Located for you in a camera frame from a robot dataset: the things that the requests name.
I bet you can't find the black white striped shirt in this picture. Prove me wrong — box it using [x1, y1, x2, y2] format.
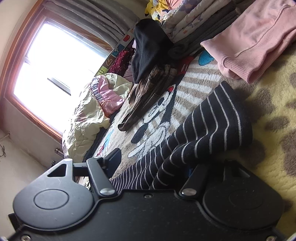
[111, 81, 252, 192]

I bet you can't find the yellow pikachu plush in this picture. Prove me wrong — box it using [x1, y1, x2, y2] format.
[144, 0, 171, 21]

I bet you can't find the mickey mouse brown blanket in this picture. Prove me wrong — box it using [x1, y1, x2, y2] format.
[86, 44, 295, 235]

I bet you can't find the brown plaid folded garment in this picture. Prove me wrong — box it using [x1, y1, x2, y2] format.
[118, 64, 177, 132]

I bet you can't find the colourful alphabet foam mat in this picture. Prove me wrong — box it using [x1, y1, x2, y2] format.
[95, 29, 134, 76]

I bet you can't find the pink sweatshirt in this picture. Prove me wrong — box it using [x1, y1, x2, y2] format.
[201, 1, 295, 84]

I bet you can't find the cream pink crumpled duvet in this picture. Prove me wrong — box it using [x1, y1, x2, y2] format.
[62, 73, 133, 162]

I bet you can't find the black folded garment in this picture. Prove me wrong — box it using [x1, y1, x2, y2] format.
[132, 19, 186, 84]

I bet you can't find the steel thermos bottle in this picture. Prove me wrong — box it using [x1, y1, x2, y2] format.
[54, 148, 64, 157]

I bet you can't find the dark red dotted cloth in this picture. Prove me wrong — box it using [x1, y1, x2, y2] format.
[108, 50, 134, 77]

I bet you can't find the grey curtain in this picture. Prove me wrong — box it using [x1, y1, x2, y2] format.
[43, 0, 140, 48]

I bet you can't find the floral folded bedding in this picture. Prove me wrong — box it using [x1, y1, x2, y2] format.
[162, 1, 253, 43]

